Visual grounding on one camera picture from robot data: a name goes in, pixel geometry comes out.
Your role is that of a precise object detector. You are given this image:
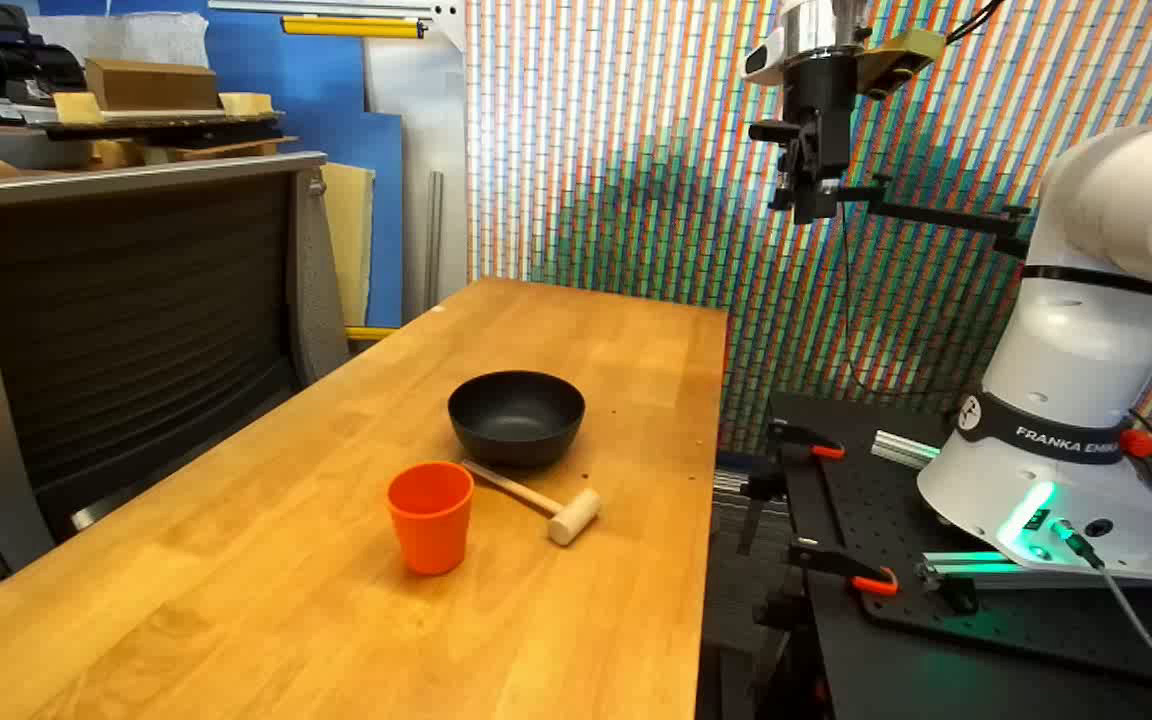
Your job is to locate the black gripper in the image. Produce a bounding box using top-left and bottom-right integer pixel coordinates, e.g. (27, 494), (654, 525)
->
(748, 50), (867, 230)

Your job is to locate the orange plastic cup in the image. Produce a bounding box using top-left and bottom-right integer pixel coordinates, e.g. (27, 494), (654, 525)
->
(384, 461), (481, 580)

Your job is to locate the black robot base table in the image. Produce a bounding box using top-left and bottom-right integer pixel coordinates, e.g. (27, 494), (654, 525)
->
(764, 388), (1152, 720)

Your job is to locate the black bowl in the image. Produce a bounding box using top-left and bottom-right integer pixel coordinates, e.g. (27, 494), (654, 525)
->
(443, 368), (589, 478)

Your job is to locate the striped colourful backdrop curtain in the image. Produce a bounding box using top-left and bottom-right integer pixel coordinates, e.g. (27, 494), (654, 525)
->
(460, 0), (1152, 463)

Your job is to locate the white foam board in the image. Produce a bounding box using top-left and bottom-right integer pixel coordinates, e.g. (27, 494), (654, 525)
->
(358, 37), (473, 322)

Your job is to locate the small wooden mallet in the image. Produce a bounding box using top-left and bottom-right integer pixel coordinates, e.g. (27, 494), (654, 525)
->
(469, 461), (604, 549)

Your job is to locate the pale wooden board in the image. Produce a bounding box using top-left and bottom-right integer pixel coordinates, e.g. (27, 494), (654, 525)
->
(319, 161), (380, 334)

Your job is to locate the yellow bar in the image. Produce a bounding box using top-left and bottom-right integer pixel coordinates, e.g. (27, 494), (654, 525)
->
(280, 11), (429, 43)

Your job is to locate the blue board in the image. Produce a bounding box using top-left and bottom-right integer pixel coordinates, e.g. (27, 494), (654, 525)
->
(201, 0), (407, 334)

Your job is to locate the cardboard box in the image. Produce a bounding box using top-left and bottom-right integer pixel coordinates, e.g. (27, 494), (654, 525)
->
(81, 56), (226, 115)

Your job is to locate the black device on cart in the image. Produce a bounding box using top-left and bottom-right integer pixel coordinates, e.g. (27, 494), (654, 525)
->
(0, 4), (89, 100)

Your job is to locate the black camera mount rod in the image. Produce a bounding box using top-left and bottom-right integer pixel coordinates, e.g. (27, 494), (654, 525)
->
(837, 178), (1039, 262)

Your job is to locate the tan wrist camera mount plate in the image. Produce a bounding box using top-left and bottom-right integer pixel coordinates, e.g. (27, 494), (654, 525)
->
(740, 19), (952, 100)

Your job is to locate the orange handled black clamp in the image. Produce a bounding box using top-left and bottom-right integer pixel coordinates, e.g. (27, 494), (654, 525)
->
(787, 534), (904, 603)
(764, 415), (853, 473)

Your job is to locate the grey cable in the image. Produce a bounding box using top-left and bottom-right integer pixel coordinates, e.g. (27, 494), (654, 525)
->
(1063, 520), (1152, 720)

